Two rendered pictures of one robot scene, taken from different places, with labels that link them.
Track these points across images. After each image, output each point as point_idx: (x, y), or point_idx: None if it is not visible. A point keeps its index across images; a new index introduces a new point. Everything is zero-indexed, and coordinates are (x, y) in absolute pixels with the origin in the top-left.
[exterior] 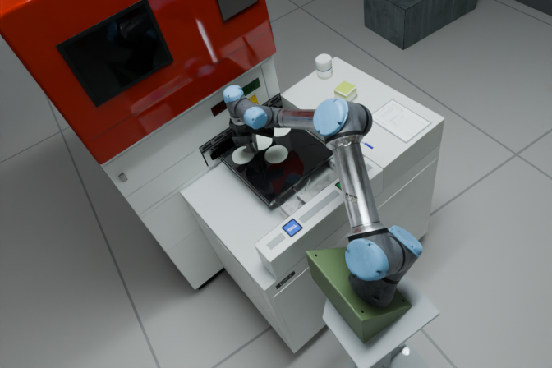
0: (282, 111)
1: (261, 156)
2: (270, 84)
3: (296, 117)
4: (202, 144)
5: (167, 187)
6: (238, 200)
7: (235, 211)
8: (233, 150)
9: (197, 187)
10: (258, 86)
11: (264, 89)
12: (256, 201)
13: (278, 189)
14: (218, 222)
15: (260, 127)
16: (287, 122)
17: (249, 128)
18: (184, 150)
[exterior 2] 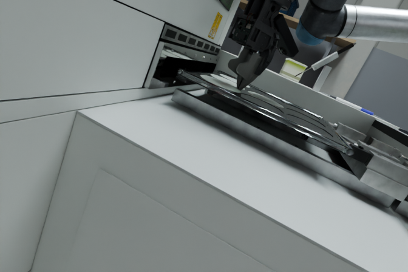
0: (347, 4)
1: (250, 94)
2: (227, 22)
3: (385, 10)
4: (170, 20)
5: (68, 65)
6: (244, 154)
7: (262, 172)
8: (198, 74)
9: (130, 116)
10: (229, 8)
11: (224, 23)
12: (278, 162)
13: (329, 135)
14: (252, 191)
15: None
16: (367, 16)
17: (284, 17)
18: None
